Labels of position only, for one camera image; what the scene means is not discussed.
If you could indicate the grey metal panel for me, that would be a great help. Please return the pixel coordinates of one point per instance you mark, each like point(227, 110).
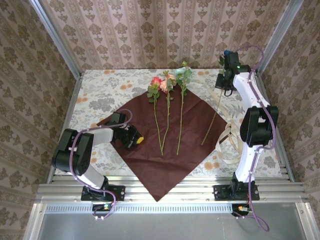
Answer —
point(162, 227)

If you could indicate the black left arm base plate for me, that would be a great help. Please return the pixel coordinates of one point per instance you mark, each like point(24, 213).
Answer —
point(117, 192)

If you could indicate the small black electronics board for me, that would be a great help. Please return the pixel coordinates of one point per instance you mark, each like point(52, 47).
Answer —
point(100, 207)
point(236, 208)

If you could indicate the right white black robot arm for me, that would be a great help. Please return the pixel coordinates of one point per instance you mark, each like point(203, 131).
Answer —
point(257, 125)

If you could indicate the dark red wrapping paper sheet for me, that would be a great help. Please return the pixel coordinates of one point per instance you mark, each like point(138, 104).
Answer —
point(160, 172)

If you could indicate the red fake rose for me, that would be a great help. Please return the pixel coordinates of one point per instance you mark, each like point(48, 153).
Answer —
point(156, 82)

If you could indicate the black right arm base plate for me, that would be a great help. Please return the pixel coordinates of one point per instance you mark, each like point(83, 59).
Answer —
point(221, 193)

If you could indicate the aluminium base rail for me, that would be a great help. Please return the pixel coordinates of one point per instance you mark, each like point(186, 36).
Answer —
point(195, 191)

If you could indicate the floral patterned table mat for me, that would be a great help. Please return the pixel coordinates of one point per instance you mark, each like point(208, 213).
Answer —
point(112, 82)

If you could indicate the aluminium table side rail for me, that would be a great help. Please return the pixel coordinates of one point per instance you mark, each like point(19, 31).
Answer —
point(286, 165)
point(68, 112)

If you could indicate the aluminium frame post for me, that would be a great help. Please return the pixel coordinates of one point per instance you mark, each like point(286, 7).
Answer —
point(278, 37)
point(57, 37)

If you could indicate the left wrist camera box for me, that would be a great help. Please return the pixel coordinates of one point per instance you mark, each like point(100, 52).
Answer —
point(117, 118)

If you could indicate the beige ribbon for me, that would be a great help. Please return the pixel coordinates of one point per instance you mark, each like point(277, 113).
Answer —
point(222, 136)

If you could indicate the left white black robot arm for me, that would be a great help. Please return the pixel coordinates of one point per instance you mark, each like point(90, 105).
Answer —
point(72, 152)

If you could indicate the peach fake rose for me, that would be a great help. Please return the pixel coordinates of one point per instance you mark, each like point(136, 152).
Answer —
point(167, 83)

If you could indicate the blue fake flower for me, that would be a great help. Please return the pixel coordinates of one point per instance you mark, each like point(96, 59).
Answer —
point(212, 120)

